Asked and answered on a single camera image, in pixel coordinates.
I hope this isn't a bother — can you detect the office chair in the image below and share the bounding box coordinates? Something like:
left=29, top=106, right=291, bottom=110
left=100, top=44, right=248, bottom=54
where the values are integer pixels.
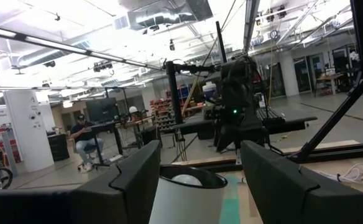
left=76, top=145, right=108, bottom=172

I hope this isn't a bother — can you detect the black low cabinet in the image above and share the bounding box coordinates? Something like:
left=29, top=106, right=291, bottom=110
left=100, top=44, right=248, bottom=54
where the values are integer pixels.
left=47, top=133, right=71, bottom=162

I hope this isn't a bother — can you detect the white cable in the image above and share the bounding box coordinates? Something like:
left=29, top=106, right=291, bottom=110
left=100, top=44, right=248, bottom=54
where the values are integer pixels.
left=314, top=162, right=363, bottom=184

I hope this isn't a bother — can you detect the thin black pole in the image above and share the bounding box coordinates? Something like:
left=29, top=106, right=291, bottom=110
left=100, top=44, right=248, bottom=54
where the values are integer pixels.
left=215, top=21, right=228, bottom=63

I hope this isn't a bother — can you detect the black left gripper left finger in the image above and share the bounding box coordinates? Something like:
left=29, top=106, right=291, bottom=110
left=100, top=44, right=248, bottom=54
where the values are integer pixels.
left=69, top=139, right=162, bottom=224

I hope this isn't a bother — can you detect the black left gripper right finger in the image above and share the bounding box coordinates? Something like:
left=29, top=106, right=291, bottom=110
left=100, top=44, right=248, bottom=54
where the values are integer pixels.
left=240, top=139, right=363, bottom=224

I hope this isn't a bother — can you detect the black upright stand pole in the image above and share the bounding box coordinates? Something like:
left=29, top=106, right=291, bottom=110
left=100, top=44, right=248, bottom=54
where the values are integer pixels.
left=164, top=60, right=216, bottom=125

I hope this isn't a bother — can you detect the person seated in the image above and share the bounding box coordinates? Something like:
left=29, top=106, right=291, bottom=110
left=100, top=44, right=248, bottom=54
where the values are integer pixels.
left=70, top=113, right=106, bottom=172

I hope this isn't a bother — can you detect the overhead beam with light strips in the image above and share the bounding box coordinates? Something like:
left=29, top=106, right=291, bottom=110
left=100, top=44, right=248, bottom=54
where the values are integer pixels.
left=0, top=24, right=164, bottom=71

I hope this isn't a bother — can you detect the black monitor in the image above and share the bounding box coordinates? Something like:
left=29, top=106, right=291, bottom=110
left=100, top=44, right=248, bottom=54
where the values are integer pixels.
left=85, top=97, right=120, bottom=123

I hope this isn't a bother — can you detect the black desk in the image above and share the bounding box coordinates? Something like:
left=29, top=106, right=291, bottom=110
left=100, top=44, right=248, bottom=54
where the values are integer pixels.
left=90, top=116, right=156, bottom=156

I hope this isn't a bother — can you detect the blue and white container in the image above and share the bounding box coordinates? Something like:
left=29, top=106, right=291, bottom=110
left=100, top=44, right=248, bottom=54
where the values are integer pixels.
left=202, top=81, right=218, bottom=101

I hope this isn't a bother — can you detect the dark grey side table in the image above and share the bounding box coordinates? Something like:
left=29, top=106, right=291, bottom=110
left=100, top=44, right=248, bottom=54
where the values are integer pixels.
left=171, top=115, right=318, bottom=141

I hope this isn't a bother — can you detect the white square pillar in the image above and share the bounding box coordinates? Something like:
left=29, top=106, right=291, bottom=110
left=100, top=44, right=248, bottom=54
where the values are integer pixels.
left=2, top=89, right=55, bottom=174

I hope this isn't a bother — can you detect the red parts shelving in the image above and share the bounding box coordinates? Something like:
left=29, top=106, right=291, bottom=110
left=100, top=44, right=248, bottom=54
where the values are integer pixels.
left=150, top=98, right=174, bottom=131

